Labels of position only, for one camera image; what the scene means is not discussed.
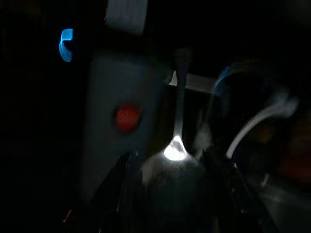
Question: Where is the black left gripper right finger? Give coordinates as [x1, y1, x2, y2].
[205, 151, 280, 233]

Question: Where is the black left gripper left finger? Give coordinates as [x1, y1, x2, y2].
[89, 151, 139, 233]

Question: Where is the shiny steel spoon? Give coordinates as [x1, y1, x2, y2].
[139, 48, 211, 224]

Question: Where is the grey tumbler with red sticker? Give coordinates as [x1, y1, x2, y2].
[80, 55, 171, 202]

